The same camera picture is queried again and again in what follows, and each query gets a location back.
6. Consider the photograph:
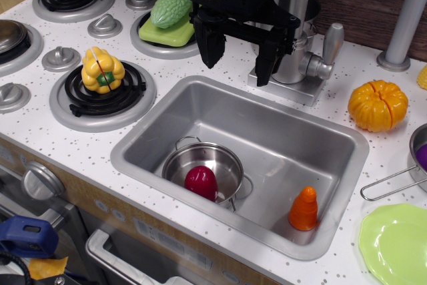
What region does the yellow toy corn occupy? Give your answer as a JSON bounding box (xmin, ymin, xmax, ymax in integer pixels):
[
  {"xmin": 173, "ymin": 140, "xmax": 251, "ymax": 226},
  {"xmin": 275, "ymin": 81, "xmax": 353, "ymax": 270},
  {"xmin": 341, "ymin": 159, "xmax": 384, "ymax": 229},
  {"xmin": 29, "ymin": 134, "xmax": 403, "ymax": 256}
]
[{"xmin": 416, "ymin": 65, "xmax": 427, "ymax": 90}]

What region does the grey oven dial knob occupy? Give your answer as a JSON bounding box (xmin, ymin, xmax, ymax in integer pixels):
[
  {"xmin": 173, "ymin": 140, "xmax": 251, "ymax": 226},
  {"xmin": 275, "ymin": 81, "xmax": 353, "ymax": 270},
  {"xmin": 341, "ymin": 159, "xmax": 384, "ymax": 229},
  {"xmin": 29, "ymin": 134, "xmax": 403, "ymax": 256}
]
[{"xmin": 21, "ymin": 161, "xmax": 65, "ymax": 201}]

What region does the yellow toy bell pepper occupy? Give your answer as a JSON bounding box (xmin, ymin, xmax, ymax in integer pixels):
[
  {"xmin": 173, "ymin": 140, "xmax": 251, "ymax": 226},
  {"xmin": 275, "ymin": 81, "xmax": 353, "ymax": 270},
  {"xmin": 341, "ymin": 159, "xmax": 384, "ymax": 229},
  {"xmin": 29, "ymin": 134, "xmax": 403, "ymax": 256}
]
[{"xmin": 81, "ymin": 47, "xmax": 125, "ymax": 94}]

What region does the blue clamp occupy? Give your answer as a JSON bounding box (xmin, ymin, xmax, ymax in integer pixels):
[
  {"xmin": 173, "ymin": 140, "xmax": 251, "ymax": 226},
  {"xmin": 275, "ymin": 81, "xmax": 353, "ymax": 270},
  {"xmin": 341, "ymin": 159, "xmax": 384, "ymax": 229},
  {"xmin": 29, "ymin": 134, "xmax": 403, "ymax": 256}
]
[{"xmin": 1, "ymin": 216, "xmax": 59, "ymax": 258}]

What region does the back left black burner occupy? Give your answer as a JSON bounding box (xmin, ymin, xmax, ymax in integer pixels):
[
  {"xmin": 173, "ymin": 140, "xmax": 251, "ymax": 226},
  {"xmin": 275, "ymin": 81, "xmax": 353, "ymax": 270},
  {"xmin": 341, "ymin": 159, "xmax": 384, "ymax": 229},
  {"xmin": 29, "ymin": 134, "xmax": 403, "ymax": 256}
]
[{"xmin": 32, "ymin": 0, "xmax": 115, "ymax": 23}]

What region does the orange toy carrot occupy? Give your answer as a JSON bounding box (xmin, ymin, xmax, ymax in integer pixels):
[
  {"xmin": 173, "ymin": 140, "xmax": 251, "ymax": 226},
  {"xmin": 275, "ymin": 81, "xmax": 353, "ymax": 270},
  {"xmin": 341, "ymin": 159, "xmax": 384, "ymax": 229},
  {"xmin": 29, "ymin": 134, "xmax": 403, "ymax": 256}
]
[{"xmin": 288, "ymin": 186, "xmax": 318, "ymax": 231}]

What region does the steel saucepan with wire handle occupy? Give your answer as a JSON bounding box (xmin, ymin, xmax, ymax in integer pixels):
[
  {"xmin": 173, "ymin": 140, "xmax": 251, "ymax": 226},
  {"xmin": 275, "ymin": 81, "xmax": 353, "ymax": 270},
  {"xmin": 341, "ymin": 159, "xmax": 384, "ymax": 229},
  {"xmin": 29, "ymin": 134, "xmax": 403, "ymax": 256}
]
[{"xmin": 360, "ymin": 124, "xmax": 426, "ymax": 202}]

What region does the grey stove knob back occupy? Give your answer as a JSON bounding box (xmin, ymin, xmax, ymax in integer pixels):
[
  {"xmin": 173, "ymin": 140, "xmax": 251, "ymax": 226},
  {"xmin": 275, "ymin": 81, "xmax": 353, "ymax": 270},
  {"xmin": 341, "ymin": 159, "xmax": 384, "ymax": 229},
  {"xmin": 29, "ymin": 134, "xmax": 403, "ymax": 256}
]
[{"xmin": 125, "ymin": 0, "xmax": 157, "ymax": 11}]

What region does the back right burner ring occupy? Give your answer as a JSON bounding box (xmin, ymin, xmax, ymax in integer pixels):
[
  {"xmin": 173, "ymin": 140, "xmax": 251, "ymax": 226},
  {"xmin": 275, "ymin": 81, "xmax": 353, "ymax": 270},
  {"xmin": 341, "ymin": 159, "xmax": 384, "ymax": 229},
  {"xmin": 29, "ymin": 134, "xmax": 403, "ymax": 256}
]
[{"xmin": 129, "ymin": 10, "xmax": 204, "ymax": 60}]

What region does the black burner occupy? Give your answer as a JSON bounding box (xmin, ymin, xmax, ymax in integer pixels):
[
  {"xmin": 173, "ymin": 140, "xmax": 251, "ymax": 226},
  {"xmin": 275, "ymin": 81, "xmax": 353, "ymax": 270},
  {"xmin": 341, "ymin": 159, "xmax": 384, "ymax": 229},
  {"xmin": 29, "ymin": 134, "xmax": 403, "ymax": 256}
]
[
  {"xmin": 32, "ymin": 0, "xmax": 115, "ymax": 23},
  {"xmin": 49, "ymin": 61, "xmax": 156, "ymax": 132}
]

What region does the front right black burner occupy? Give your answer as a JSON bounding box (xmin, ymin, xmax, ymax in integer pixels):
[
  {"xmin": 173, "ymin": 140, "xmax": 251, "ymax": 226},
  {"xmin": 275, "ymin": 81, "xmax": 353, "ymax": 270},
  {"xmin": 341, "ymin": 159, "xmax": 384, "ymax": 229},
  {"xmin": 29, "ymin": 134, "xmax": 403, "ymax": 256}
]
[{"xmin": 49, "ymin": 61, "xmax": 156, "ymax": 132}]

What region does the grey stove knob front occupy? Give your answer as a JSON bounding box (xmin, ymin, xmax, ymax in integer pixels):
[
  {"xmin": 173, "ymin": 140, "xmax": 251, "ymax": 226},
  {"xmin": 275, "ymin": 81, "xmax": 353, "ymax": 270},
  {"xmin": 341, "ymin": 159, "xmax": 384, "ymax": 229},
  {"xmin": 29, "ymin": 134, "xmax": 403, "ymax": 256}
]
[{"xmin": 41, "ymin": 46, "xmax": 81, "ymax": 72}]

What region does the steel pan on left burner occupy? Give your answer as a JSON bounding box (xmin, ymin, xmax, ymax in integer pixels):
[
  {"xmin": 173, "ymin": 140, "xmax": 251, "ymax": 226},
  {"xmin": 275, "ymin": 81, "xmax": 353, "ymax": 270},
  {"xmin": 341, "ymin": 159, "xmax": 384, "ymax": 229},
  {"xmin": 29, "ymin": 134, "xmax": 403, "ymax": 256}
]
[{"xmin": 1, "ymin": 19, "xmax": 31, "ymax": 56}]

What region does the grey stove knob middle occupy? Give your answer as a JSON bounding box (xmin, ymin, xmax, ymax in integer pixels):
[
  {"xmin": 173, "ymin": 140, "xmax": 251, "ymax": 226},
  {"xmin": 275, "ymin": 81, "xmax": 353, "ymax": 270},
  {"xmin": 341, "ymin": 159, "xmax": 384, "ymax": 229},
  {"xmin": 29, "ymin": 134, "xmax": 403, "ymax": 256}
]
[{"xmin": 87, "ymin": 13, "xmax": 123, "ymax": 39}]

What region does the purple toy vegetable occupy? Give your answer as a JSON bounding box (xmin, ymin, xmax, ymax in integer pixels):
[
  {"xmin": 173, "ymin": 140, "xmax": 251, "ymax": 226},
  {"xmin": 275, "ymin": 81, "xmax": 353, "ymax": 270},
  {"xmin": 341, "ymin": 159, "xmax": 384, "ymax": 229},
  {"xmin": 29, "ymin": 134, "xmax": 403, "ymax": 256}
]
[{"xmin": 416, "ymin": 144, "xmax": 427, "ymax": 171}]

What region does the light green round plate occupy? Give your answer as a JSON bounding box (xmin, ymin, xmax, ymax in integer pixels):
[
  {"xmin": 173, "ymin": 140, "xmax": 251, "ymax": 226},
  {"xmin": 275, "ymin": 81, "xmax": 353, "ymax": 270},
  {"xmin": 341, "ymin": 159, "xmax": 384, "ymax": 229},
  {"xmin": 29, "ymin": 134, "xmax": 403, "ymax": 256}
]
[{"xmin": 358, "ymin": 204, "xmax": 426, "ymax": 284}]

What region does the grey toy sink basin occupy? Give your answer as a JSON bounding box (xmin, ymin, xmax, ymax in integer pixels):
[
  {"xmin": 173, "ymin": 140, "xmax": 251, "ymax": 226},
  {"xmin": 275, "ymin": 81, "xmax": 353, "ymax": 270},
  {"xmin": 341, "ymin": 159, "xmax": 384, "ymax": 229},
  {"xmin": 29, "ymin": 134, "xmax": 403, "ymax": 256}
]
[{"xmin": 111, "ymin": 76, "xmax": 369, "ymax": 260}]

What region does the grey stove knob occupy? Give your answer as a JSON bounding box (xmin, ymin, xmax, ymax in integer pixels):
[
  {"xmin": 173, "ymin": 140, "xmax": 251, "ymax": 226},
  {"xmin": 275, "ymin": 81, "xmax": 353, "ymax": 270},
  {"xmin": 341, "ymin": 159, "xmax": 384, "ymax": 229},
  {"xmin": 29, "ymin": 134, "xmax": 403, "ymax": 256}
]
[
  {"xmin": 41, "ymin": 46, "xmax": 81, "ymax": 72},
  {"xmin": 125, "ymin": 0, "xmax": 157, "ymax": 11},
  {"xmin": 87, "ymin": 13, "xmax": 123, "ymax": 39}
]

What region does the light green square plate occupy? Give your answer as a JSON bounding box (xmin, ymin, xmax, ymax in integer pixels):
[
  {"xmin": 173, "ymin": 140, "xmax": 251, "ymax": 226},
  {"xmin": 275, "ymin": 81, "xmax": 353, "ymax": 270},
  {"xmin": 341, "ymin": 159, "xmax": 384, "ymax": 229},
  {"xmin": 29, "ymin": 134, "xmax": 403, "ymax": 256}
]
[{"xmin": 137, "ymin": 13, "xmax": 195, "ymax": 47}]

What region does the silver faucet lever handle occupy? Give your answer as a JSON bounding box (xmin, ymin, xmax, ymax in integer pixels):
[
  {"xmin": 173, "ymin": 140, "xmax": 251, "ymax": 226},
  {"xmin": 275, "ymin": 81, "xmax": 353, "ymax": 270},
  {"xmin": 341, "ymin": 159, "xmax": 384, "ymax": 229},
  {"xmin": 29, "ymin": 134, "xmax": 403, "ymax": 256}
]
[{"xmin": 298, "ymin": 23, "xmax": 344, "ymax": 80}]

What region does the dark red toy vegetable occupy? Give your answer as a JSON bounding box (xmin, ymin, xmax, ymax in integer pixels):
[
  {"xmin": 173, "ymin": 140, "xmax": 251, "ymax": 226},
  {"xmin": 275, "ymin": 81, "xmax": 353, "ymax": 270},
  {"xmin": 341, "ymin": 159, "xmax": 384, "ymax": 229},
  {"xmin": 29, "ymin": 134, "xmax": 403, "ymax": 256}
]
[{"xmin": 184, "ymin": 166, "xmax": 218, "ymax": 202}]

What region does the grey vertical post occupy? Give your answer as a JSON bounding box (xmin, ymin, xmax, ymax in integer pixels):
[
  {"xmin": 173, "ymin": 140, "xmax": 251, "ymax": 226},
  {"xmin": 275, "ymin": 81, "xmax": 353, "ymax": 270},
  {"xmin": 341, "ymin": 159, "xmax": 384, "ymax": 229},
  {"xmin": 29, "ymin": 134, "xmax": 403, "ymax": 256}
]
[{"xmin": 377, "ymin": 0, "xmax": 426, "ymax": 72}]

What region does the grey stove knob left edge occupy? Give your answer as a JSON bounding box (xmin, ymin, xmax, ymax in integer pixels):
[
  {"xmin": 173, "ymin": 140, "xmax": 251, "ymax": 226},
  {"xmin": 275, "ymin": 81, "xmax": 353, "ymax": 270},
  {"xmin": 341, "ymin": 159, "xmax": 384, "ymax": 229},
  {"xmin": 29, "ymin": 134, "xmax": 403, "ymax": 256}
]
[{"xmin": 1, "ymin": 83, "xmax": 31, "ymax": 113}]

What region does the burner ring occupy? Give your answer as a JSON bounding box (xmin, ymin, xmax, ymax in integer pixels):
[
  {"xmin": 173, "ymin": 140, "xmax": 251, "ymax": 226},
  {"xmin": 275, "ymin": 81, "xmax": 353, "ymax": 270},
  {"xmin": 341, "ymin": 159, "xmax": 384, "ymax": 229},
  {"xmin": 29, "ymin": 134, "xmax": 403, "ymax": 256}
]
[
  {"xmin": 129, "ymin": 10, "xmax": 204, "ymax": 60},
  {"xmin": 0, "ymin": 23, "xmax": 45, "ymax": 78}
]

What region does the grey oven door handle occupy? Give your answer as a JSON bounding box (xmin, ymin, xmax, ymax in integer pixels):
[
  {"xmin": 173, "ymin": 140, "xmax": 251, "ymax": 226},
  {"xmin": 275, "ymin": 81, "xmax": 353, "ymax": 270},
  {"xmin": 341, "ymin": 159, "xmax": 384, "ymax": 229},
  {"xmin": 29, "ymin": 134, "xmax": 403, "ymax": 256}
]
[{"xmin": 85, "ymin": 228, "xmax": 187, "ymax": 285}]

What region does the left front burner ring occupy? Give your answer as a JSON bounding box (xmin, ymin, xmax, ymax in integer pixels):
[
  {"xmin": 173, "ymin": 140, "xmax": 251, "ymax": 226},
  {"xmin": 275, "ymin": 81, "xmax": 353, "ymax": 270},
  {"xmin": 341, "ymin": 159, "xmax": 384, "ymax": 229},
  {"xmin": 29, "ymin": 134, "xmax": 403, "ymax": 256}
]
[{"xmin": 0, "ymin": 23, "xmax": 45, "ymax": 78}]

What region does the green toy bitter gourd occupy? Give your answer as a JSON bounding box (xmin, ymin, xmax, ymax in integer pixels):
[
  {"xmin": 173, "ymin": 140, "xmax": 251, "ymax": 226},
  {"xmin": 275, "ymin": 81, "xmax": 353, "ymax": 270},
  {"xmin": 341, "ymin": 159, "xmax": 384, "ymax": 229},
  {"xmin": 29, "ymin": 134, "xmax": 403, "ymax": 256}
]
[{"xmin": 151, "ymin": 0, "xmax": 192, "ymax": 29}]

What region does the orange toy pumpkin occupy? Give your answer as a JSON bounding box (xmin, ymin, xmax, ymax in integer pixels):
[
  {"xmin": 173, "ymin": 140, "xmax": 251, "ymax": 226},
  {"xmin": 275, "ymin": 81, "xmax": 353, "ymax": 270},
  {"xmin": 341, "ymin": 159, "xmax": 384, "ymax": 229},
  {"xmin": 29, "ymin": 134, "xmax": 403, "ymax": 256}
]
[{"xmin": 348, "ymin": 80, "xmax": 408, "ymax": 132}]

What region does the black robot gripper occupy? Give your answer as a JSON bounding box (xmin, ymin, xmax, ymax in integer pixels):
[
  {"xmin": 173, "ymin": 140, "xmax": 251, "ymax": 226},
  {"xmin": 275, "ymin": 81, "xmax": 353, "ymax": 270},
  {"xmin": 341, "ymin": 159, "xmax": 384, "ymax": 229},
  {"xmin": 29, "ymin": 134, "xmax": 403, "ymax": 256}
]
[{"xmin": 190, "ymin": 0, "xmax": 300, "ymax": 87}]

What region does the yellow tape piece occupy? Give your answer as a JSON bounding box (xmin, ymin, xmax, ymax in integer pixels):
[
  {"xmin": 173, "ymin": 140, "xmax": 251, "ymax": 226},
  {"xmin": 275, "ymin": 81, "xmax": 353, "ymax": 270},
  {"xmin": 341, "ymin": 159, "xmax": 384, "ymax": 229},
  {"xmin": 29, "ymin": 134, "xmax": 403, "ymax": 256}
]
[{"xmin": 28, "ymin": 256, "xmax": 69, "ymax": 280}]

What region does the small steel pot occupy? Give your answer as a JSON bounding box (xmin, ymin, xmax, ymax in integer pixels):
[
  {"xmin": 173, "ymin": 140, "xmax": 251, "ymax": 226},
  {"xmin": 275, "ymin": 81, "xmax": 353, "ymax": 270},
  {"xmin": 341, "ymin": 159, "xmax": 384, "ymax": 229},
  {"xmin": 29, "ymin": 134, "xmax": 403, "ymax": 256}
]
[{"xmin": 161, "ymin": 135, "xmax": 252, "ymax": 212}]

